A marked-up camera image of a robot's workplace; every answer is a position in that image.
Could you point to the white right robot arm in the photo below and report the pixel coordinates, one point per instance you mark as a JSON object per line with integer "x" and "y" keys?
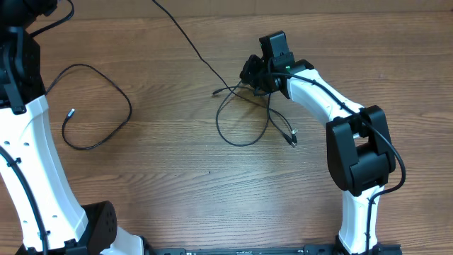
{"x": 360, "y": 156}

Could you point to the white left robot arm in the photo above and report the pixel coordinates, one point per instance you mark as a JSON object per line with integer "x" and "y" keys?
{"x": 52, "y": 220}

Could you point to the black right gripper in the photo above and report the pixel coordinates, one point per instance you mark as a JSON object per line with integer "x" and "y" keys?
{"x": 248, "y": 76}

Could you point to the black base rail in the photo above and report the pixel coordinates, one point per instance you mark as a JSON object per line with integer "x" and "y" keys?
{"x": 283, "y": 249}

